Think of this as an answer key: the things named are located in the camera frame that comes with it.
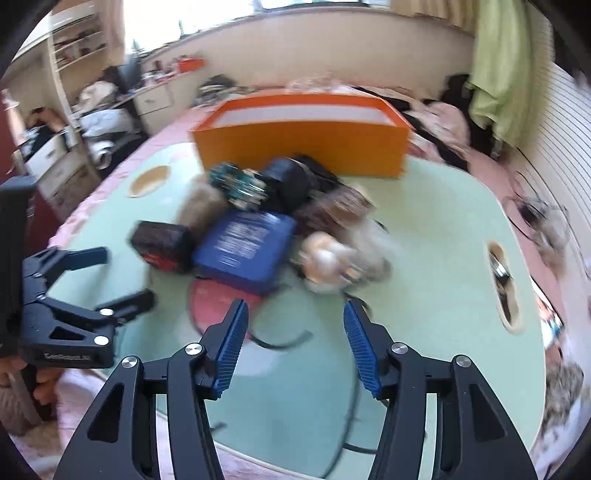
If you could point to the grey clothes pile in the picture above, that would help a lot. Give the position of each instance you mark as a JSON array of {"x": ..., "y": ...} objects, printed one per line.
[{"x": 217, "y": 85}]

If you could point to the green toy car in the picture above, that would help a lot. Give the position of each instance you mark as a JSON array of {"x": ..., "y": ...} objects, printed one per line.
[{"x": 235, "y": 184}]

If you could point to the white clothes pile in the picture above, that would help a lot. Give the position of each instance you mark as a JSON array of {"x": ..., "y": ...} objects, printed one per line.
[{"x": 111, "y": 122}]

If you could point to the blue box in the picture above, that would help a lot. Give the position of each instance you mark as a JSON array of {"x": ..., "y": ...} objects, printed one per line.
[{"x": 244, "y": 249}]

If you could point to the pink bed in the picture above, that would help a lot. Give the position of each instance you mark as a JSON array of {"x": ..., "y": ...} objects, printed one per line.
[{"x": 138, "y": 157}]

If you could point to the black and red box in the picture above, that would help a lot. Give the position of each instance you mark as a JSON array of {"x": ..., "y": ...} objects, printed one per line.
[{"x": 159, "y": 242}]

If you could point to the person's left hand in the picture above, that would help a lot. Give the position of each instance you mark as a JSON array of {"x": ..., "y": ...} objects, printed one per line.
[{"x": 46, "y": 385}]

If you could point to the orange cardboard box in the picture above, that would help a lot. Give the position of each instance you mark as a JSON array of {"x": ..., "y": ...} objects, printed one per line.
[{"x": 300, "y": 147}]

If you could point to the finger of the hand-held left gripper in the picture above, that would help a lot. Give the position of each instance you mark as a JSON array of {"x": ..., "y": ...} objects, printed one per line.
[
  {"x": 78, "y": 323},
  {"x": 69, "y": 259}
]

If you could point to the black clothes pile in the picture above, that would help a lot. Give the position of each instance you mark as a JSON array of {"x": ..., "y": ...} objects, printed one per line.
[{"x": 455, "y": 90}]

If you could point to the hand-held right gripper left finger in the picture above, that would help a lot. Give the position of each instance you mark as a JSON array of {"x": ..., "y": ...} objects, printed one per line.
[{"x": 228, "y": 350}]

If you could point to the cream plush toy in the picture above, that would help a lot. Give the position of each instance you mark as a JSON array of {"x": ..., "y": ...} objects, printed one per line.
[{"x": 323, "y": 261}]

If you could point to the grey fluffy clump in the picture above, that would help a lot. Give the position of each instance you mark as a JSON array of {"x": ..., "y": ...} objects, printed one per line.
[{"x": 556, "y": 228}]

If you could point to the white plastic drawer unit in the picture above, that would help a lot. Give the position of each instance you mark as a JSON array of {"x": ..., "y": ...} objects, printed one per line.
[{"x": 51, "y": 159}]

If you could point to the dark brown plastic packet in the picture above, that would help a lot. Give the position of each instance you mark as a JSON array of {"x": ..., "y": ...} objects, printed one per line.
[{"x": 330, "y": 207}]

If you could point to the floral cloth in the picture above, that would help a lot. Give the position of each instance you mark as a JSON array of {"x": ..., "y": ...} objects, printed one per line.
[{"x": 565, "y": 397}]

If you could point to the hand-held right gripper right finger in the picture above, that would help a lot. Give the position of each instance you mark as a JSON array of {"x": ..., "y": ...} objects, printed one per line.
[{"x": 362, "y": 350}]

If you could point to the light green hanging garment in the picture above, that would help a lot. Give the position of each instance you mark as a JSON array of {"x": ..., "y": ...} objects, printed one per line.
[{"x": 498, "y": 69}]

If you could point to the white drawer cabinet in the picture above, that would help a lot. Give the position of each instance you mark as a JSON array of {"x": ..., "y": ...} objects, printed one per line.
[{"x": 154, "y": 101}]

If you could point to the small orange box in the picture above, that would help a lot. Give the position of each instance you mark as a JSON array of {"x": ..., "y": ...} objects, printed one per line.
[{"x": 190, "y": 66}]

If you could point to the silver foil wrapper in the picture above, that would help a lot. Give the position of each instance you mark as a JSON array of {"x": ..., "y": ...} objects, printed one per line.
[{"x": 499, "y": 267}]

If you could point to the black charger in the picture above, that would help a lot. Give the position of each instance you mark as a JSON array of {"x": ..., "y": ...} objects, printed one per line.
[{"x": 528, "y": 210}]

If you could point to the white bookshelf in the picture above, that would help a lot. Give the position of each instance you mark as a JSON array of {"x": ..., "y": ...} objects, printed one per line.
[{"x": 78, "y": 50}]

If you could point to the green cartoon desktop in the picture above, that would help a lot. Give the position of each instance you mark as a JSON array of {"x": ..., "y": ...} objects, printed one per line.
[{"x": 438, "y": 221}]

